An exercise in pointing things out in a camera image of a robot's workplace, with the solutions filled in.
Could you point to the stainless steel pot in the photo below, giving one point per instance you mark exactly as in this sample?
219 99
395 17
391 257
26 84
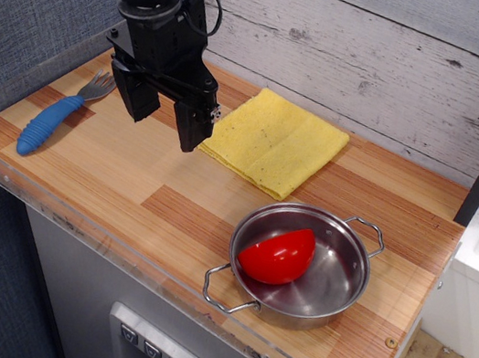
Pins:
337 278

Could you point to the silver dispenser panel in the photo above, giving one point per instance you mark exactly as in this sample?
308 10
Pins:
156 350

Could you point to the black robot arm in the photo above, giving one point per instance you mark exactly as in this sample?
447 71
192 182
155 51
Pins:
160 53

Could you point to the red half-sphere object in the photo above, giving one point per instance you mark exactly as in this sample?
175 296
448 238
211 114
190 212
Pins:
281 259

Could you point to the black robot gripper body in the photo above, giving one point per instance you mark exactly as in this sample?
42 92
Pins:
166 41

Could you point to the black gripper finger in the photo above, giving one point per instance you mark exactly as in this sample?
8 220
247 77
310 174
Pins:
195 122
140 97

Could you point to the blue handled fork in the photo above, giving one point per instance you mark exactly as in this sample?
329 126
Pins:
47 121

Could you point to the yellow folded cloth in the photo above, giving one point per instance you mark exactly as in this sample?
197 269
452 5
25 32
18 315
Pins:
273 143

